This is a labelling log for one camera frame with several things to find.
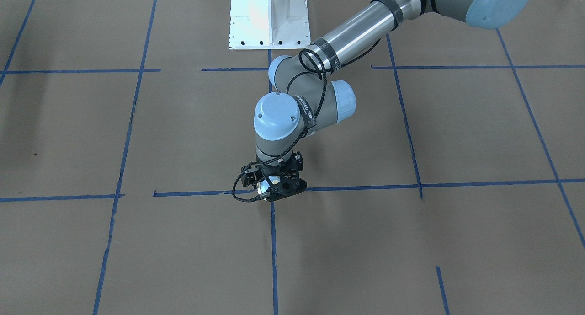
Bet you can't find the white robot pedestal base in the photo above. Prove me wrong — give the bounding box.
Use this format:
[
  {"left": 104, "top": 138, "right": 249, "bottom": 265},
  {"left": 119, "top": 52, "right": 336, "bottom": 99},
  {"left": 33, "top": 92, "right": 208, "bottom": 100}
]
[{"left": 229, "top": 0, "right": 311, "bottom": 50}]

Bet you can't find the blue call bell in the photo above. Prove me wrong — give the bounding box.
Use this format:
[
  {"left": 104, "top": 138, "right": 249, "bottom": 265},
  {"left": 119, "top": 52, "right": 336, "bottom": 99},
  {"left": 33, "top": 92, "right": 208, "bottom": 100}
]
[{"left": 257, "top": 180, "right": 271, "bottom": 200}]

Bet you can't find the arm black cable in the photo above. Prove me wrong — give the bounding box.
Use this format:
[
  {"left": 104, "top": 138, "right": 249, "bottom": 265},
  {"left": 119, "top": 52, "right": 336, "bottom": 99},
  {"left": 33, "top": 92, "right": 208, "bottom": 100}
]
[{"left": 231, "top": 36, "right": 383, "bottom": 203}]

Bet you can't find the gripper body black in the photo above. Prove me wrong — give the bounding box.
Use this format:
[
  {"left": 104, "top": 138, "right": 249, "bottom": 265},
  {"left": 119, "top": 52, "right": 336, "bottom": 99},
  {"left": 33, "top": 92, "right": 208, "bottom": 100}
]
[{"left": 257, "top": 152, "right": 307, "bottom": 201}]

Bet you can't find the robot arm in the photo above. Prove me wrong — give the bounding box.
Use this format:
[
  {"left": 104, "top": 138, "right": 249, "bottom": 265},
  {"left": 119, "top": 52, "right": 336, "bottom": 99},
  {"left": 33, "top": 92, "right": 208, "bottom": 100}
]
[{"left": 237, "top": 0, "right": 529, "bottom": 202}]

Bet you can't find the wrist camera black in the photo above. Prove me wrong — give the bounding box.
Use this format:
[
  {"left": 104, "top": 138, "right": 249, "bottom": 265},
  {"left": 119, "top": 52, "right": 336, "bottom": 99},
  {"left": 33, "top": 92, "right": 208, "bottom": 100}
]
[{"left": 240, "top": 166, "right": 263, "bottom": 188}]

